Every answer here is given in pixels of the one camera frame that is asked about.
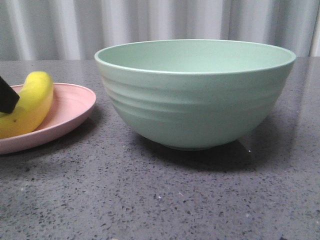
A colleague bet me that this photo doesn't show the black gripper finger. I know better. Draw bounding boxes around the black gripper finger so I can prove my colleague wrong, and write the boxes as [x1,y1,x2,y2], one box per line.
[0,77,20,114]

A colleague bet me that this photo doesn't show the yellow banana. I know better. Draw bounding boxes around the yellow banana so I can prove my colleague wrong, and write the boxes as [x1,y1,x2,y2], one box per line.
[0,71,54,139]

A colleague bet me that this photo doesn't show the pink plate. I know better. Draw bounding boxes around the pink plate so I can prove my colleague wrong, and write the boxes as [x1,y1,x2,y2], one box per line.
[0,83,96,155]

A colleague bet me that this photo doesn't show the green ribbed bowl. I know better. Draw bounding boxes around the green ribbed bowl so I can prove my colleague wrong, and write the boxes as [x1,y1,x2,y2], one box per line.
[94,39,296,151]

